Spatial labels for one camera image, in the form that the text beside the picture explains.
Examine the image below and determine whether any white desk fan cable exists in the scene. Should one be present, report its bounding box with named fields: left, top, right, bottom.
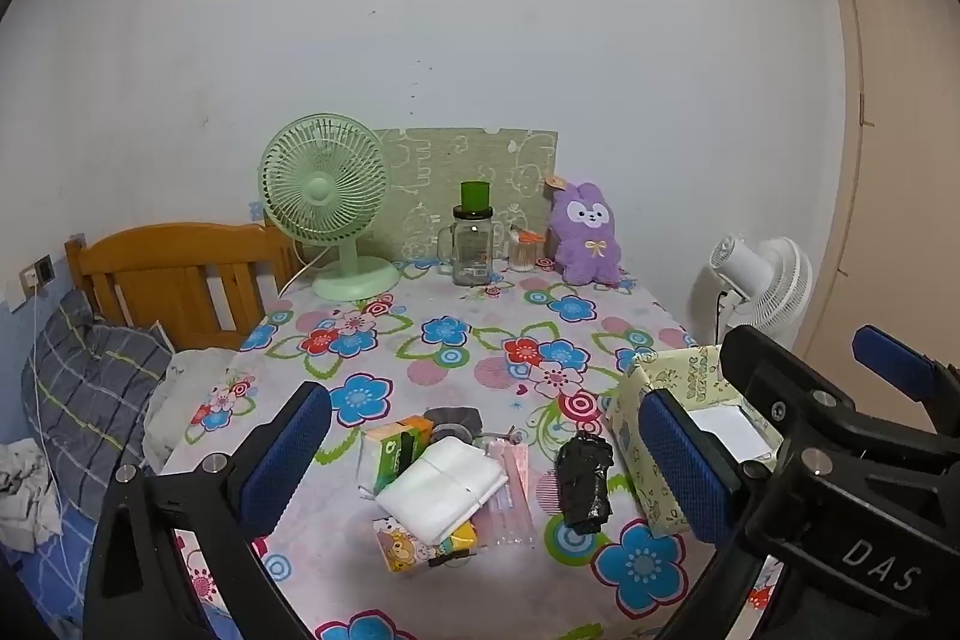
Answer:
left=277, top=250, right=325, bottom=298

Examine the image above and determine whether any yellow-green cartoon paper box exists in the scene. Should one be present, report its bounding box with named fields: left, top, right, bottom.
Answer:
left=604, top=344, right=786, bottom=540

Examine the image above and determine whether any yellow cartoon tissue pack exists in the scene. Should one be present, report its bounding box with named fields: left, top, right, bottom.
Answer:
left=373, top=512, right=479, bottom=577

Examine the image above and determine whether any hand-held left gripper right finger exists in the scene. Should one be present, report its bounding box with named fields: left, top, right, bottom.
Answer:
left=637, top=389, right=755, bottom=640

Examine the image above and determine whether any floral tablecloth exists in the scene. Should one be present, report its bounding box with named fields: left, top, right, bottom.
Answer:
left=159, top=257, right=773, bottom=640

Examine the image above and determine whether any grey plaid pillow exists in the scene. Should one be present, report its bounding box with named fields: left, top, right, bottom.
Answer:
left=21, top=289, right=175, bottom=515

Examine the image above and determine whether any white cloth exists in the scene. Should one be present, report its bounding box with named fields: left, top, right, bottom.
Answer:
left=375, top=437, right=511, bottom=547

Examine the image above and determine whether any orange and green tissue pack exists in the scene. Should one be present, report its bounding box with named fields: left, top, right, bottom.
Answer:
left=356, top=415, right=437, bottom=500

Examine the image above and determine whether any green patterned board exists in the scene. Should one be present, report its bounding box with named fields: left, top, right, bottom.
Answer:
left=373, top=128, right=560, bottom=262

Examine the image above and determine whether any grey drawstring pouch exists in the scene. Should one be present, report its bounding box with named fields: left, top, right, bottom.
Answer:
left=424, top=407, right=527, bottom=452

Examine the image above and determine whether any beige door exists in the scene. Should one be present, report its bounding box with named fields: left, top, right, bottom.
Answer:
left=816, top=0, right=960, bottom=375

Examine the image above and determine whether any pink packet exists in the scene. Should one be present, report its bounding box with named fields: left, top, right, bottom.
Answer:
left=480, top=441, right=538, bottom=551

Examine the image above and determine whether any thin white charging cable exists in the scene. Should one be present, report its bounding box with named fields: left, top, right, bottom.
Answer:
left=28, top=286, right=72, bottom=611

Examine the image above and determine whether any purple plush bunny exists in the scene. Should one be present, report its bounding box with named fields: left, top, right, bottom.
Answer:
left=544, top=173, right=626, bottom=287

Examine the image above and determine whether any wooden bed headboard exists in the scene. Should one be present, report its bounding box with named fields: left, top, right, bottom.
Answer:
left=64, top=218, right=302, bottom=352

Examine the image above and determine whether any small jar with orange lid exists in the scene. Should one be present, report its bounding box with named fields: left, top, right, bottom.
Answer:
left=508, top=227, right=543, bottom=274

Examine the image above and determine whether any crumpled grey cloth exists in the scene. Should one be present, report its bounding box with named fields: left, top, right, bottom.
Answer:
left=0, top=437, right=62, bottom=555

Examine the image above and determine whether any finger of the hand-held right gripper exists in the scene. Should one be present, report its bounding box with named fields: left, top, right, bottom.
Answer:
left=853, top=325, right=960, bottom=431
left=721, top=325, right=953, bottom=485

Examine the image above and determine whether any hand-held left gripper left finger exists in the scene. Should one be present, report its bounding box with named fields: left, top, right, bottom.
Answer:
left=82, top=381, right=332, bottom=640

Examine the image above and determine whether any wall socket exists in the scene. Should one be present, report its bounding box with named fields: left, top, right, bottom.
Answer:
left=21, top=255, right=56, bottom=298

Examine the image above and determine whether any black bag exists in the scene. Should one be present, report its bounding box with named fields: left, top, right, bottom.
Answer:
left=553, top=430, right=616, bottom=532

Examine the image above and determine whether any white standing fan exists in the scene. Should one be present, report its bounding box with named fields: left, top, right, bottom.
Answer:
left=709, top=235, right=815, bottom=350

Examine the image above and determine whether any glass jar with green cap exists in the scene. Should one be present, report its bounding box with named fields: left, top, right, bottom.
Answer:
left=437, top=181, right=500, bottom=289

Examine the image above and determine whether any green desk fan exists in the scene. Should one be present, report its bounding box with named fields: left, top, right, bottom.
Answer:
left=259, top=113, right=401, bottom=302

